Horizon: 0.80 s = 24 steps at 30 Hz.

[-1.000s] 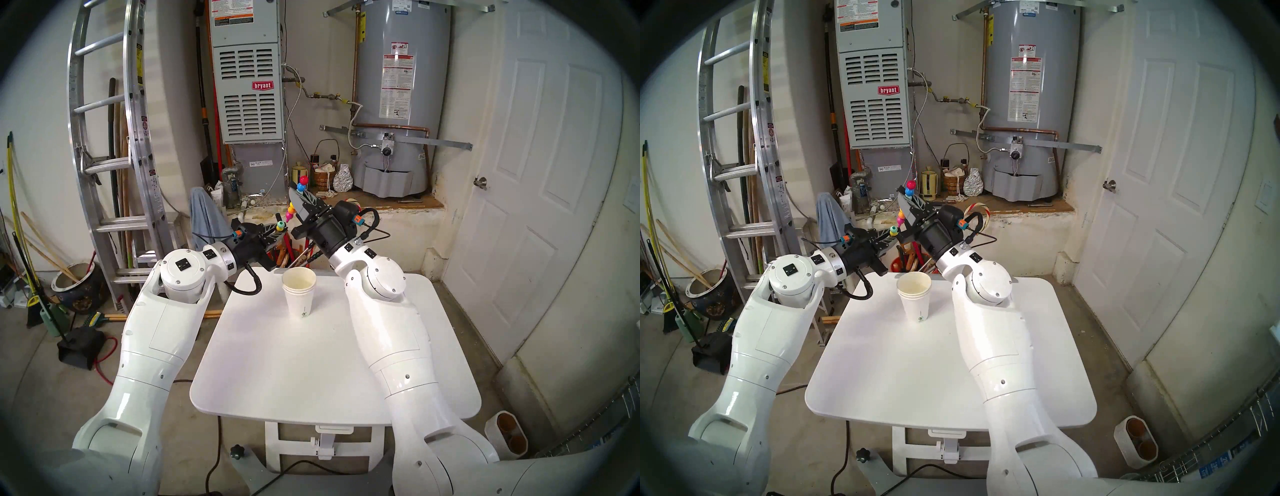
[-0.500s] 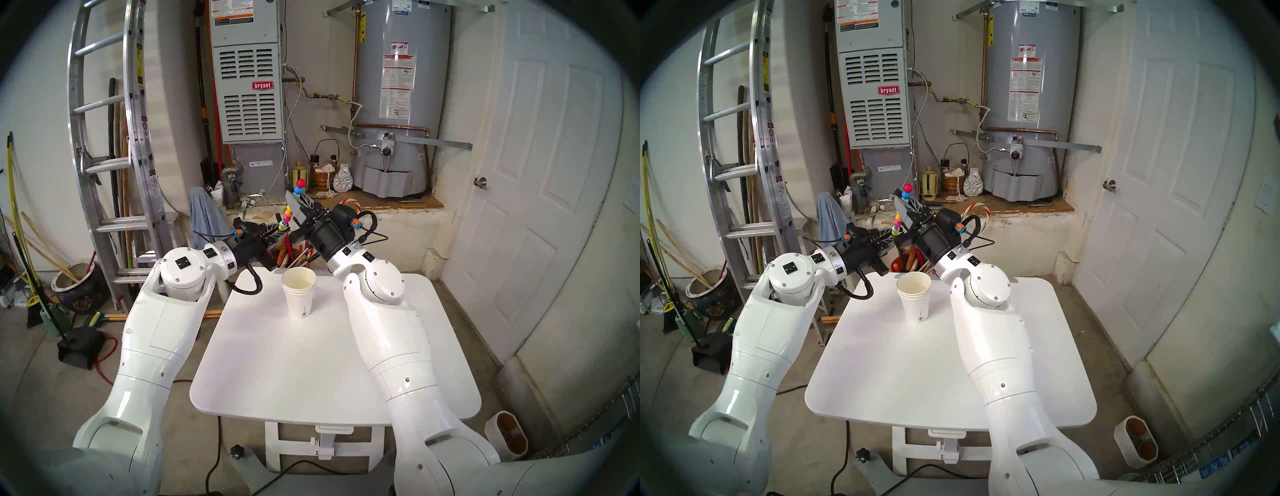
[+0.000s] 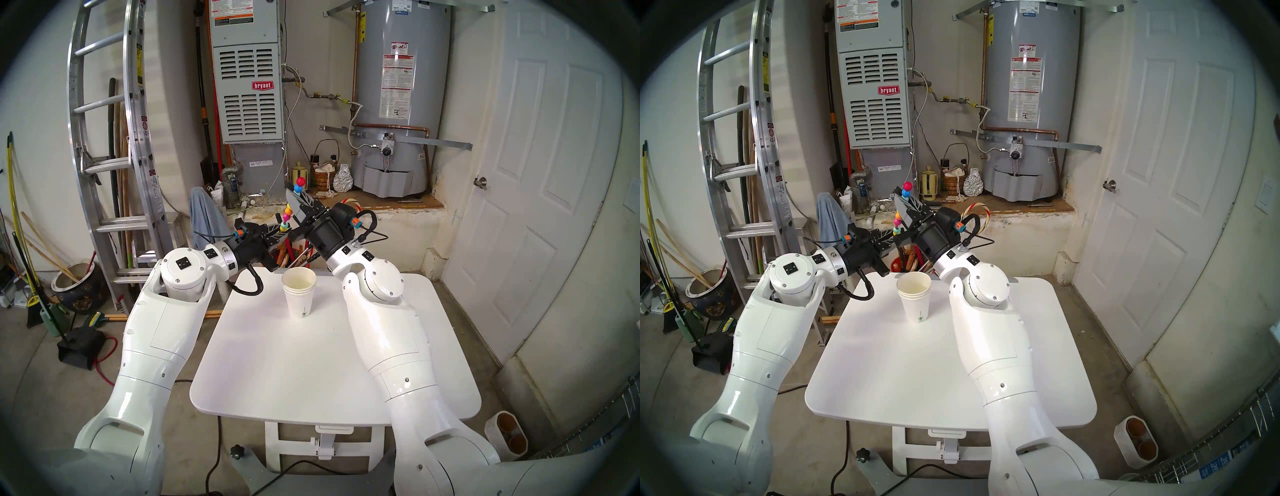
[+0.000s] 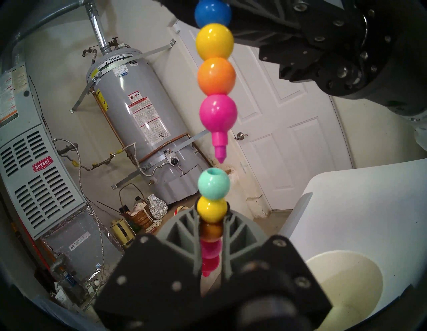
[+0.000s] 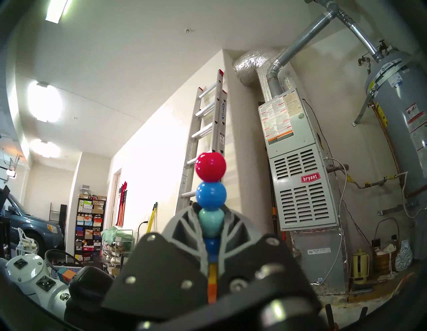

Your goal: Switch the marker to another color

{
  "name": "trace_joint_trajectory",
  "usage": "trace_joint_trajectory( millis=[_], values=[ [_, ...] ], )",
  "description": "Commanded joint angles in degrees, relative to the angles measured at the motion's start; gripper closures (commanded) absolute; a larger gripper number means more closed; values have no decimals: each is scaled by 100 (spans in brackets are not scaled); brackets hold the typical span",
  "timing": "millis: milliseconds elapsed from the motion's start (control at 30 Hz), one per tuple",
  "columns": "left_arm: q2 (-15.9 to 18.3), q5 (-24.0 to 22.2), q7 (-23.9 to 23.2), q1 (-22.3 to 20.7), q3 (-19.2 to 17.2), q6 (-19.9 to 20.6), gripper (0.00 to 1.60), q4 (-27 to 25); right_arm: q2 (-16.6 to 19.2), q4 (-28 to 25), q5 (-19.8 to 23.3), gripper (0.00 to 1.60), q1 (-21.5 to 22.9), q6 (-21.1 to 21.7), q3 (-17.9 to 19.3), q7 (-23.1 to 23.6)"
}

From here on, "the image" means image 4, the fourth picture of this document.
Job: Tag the multicoloured striped stick toy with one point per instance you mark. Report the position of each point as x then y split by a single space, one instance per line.
211 207

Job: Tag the crumpled aluminium foil bundle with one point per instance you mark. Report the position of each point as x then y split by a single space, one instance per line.
156 207

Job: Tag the stacking marker segment blue bead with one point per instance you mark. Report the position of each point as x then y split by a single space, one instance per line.
215 76

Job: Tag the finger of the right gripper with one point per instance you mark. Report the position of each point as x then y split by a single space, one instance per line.
283 20

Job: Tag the grey Bryant furnace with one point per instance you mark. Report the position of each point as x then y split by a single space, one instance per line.
40 167

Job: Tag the silver flue pipe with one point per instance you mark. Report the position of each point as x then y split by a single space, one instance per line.
98 30

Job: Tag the white panel door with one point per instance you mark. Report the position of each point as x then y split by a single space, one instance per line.
283 140

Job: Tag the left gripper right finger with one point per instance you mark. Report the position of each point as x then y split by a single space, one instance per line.
277 267

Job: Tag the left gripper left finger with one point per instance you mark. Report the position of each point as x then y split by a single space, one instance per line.
156 267

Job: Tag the silver insulated air duct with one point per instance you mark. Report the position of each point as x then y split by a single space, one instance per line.
33 20

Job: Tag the heater gas control valve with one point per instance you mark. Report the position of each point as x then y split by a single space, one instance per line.
171 159

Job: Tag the silver flexible metal conduit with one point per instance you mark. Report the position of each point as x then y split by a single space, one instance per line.
85 197

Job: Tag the gas pipe with yellow valves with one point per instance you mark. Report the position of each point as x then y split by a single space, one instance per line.
96 164

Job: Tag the white paper cup stack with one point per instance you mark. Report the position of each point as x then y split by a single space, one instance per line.
347 283

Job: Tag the cream yellow jug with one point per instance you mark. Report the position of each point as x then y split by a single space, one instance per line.
122 233

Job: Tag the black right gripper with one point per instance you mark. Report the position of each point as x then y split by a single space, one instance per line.
390 50

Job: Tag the grey water heater tank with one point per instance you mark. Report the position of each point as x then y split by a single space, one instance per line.
140 100

